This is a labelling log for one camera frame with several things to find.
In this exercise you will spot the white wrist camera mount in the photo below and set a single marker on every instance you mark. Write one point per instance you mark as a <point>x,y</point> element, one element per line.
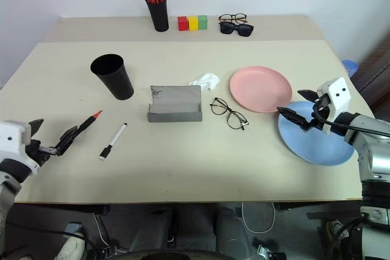
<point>12,138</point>
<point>338,95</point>

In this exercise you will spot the tall black pen holder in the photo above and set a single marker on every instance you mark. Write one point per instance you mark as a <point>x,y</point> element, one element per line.
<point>160,16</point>

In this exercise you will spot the white marker with black cap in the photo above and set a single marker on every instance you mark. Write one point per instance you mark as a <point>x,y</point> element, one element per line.
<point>117,135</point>

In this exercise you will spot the white sneaker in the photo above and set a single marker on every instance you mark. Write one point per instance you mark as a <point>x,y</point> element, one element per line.
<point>71,249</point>

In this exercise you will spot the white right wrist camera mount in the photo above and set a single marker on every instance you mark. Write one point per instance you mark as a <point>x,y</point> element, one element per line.
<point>338,95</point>

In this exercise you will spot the blue round container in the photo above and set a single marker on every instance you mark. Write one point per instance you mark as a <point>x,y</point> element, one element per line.
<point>349,66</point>

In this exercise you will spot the red block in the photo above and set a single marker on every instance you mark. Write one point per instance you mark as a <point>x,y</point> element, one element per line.
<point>182,23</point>

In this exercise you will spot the silver and black connector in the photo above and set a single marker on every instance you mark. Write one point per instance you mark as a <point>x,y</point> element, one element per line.
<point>269,252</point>

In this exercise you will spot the pink plate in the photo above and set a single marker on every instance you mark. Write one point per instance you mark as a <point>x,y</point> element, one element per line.
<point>259,88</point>

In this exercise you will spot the grey blue power adapter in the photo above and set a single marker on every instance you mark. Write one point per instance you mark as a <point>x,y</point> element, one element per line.
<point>73,227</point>

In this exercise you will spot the wide black plastic cup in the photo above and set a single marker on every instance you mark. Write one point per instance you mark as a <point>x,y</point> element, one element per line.
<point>117,83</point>

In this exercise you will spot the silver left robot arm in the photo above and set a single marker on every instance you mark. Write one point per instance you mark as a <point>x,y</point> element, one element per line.
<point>6,193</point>

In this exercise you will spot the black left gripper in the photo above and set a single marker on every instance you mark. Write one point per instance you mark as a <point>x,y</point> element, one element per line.
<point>35,153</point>

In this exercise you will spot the white cloth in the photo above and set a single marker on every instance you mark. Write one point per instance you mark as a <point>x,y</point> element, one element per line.
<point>207,80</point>

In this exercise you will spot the brown-framed clear glasses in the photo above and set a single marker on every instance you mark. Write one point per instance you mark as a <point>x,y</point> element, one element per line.
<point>243,17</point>

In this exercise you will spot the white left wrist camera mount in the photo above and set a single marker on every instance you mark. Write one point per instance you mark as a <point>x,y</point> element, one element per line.
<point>12,138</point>

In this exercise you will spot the black sunglasses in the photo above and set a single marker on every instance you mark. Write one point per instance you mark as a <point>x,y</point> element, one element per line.
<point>243,30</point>

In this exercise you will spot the dark brown wooden panel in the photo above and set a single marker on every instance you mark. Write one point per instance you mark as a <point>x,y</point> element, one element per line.
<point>376,71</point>

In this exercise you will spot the green block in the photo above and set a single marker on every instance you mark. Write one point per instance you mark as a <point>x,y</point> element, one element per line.
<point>203,22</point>

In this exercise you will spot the grey and white shoe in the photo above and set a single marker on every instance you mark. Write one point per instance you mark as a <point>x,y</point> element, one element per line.
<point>333,229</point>

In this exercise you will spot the yellow block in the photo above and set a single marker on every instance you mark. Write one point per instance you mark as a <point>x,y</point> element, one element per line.
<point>192,23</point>

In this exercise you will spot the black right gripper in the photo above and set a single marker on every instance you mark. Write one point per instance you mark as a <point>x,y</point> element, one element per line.
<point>321,111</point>

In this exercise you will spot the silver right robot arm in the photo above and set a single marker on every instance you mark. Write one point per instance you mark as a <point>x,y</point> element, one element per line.
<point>374,156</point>

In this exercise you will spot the thin black-framed clear glasses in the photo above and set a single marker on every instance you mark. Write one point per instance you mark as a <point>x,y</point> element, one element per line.
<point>227,113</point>

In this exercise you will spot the blue plate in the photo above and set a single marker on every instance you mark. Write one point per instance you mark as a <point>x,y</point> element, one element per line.
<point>317,147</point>

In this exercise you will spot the grey glasses case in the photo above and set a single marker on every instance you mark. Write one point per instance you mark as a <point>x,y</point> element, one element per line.
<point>175,101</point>

